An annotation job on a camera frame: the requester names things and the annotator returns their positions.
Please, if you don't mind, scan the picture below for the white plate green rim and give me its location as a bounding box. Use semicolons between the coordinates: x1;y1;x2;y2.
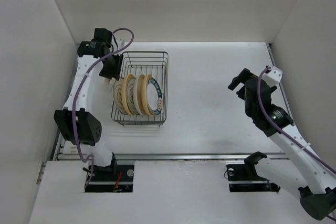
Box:
113;78;127;114

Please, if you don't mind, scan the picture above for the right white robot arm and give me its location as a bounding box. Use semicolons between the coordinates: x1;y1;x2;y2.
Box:
226;66;335;220

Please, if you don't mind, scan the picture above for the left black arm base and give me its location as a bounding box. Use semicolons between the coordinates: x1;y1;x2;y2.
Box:
83;154;134;193

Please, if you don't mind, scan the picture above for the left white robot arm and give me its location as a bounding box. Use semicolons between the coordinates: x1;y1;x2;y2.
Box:
54;28;126;180

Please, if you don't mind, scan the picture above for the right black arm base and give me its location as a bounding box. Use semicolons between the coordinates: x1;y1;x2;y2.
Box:
223;163;280;193

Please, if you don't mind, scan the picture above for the yellow plate left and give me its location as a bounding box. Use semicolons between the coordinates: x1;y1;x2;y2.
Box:
121;73;135;115

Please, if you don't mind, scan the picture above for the yellow plate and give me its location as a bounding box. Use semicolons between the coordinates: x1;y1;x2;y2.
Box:
121;73;135;115
141;74;154;115

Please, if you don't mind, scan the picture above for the white plate green pattern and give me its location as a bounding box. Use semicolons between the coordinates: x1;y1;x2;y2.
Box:
127;77;139;115

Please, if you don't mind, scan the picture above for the cream white plate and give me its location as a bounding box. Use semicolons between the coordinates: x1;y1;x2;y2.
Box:
133;74;146;116

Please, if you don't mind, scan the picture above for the yellow plate right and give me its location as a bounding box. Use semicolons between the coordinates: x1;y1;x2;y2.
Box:
141;74;154;115

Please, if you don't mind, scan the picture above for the plate with teal lettered band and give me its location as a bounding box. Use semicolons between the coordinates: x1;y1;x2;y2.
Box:
147;78;163;115

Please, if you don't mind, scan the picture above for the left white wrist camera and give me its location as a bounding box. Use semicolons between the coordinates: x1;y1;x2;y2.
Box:
111;37;124;51

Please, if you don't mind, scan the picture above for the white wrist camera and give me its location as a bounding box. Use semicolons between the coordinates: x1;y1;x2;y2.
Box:
262;66;283;87
111;37;124;51

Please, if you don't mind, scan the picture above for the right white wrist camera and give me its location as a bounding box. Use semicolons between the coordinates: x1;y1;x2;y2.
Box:
262;66;283;87

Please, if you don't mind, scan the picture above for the grey wire dish rack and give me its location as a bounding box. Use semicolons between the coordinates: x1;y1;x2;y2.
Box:
111;51;169;126

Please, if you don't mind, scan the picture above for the aluminium table rail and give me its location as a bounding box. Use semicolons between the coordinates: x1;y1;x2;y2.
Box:
51;42;291;162

